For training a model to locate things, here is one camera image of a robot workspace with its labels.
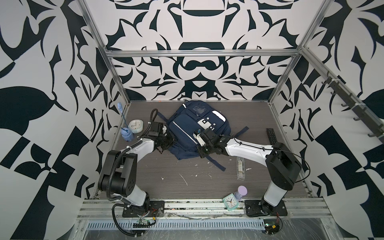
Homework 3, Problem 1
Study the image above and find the navy blue student backpack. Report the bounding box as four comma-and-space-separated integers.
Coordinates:
158, 101, 231, 160

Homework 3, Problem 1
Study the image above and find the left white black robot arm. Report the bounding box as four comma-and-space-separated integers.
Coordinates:
98, 122, 175, 207

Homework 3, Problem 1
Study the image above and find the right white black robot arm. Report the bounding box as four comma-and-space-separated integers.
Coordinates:
193, 129, 302, 210

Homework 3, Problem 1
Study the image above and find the clear plastic ruler case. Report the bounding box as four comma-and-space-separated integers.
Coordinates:
237, 157, 246, 181

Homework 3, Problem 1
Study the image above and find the purple lidded small bottle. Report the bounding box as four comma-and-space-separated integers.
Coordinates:
234, 186, 248, 201

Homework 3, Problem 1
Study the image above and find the black tv remote control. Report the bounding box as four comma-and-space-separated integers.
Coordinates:
266, 128, 278, 146

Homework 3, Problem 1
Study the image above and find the small green alarm clock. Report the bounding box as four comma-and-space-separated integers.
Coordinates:
223, 193, 239, 211

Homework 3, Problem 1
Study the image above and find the left small circuit board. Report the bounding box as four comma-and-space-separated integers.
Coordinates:
132, 218, 157, 229

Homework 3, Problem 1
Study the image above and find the right circuit board green light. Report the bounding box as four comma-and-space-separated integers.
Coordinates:
263, 218, 283, 236

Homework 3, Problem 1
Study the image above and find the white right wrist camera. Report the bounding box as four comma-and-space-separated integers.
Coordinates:
193, 129, 206, 147

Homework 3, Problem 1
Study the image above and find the light blue round wall clock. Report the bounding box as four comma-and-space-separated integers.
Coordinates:
128, 120, 144, 134

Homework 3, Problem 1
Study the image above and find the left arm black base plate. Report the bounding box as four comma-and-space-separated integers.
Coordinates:
122, 201, 165, 218

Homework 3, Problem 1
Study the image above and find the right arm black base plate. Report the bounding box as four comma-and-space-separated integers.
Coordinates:
244, 199, 288, 218

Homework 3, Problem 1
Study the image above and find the white perforated cable tray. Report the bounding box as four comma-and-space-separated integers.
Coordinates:
86, 219, 265, 231

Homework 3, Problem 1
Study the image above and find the wall mounted hook rail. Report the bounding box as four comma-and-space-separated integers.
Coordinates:
322, 71, 384, 144

